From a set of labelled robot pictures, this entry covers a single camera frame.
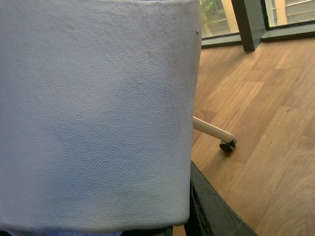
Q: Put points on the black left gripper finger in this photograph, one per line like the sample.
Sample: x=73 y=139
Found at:
x=209 y=214

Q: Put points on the light blue slipper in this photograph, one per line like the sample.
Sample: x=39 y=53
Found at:
x=96 y=106

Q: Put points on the white table leg with caster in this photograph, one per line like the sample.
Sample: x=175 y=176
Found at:
x=228 y=141

